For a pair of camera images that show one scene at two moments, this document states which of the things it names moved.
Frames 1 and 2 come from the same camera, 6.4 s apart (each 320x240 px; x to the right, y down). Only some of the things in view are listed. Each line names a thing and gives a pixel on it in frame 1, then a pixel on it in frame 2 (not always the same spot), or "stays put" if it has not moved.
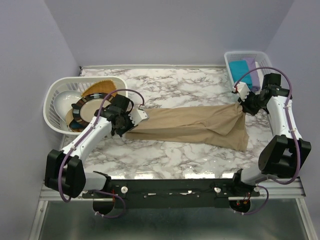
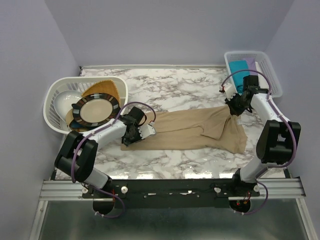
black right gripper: x=244 y=105 to x=233 y=110
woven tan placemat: x=104 y=86 stays put
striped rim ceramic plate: x=85 y=110 stays put
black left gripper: x=120 y=132 to x=127 y=142
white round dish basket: x=58 y=84 stays put
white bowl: x=63 y=101 stays put
